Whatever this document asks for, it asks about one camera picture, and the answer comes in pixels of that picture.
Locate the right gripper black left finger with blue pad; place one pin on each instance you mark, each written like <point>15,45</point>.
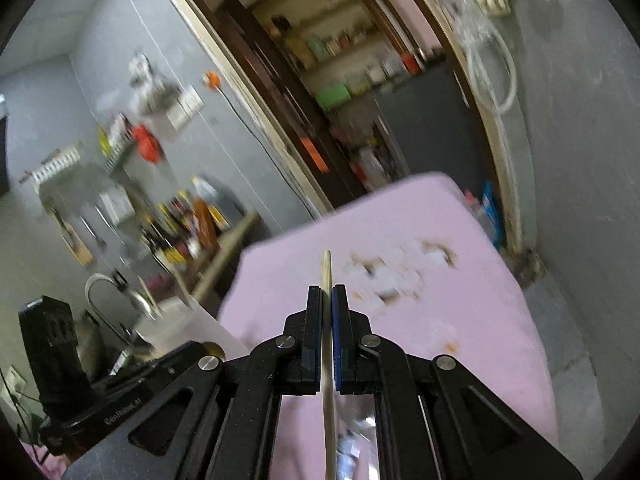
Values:
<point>218,421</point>

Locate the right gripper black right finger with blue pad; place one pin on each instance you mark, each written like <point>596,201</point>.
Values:
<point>433,418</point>

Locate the wooden chopstick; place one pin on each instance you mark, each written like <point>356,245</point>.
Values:
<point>326,379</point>

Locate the white utensil holder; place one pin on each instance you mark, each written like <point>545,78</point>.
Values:
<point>178,323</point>

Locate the chrome faucet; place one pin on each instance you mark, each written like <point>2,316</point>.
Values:
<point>113,302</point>

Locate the pink floral towel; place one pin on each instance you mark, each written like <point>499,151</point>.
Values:
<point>417,264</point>

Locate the wooden board hanging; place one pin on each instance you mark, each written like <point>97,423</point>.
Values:
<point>71,239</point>

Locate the brown sauce pouch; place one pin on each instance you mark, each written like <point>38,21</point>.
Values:
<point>206,226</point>

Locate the large dark vinegar jug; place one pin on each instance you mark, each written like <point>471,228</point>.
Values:
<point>218,204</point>

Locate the red plastic bag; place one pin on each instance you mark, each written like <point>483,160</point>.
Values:
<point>148,147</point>

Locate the dark grey cabinet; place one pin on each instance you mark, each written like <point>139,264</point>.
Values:
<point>434,128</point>

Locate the clear bag of dried goods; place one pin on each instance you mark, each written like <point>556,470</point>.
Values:
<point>151,91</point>

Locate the green box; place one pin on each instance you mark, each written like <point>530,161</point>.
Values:
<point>333,96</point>

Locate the wooden pantry shelf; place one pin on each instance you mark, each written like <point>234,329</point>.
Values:
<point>331,42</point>

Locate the white wall box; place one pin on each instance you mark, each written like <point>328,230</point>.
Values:
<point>117,205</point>

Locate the grey wall shelf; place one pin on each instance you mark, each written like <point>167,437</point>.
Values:
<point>117,156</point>

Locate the white wall rack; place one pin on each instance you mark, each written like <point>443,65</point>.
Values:
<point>56,164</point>

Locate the white wall socket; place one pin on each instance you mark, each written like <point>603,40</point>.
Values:
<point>185,107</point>

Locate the orange wall hook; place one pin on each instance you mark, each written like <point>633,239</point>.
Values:
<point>211,80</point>

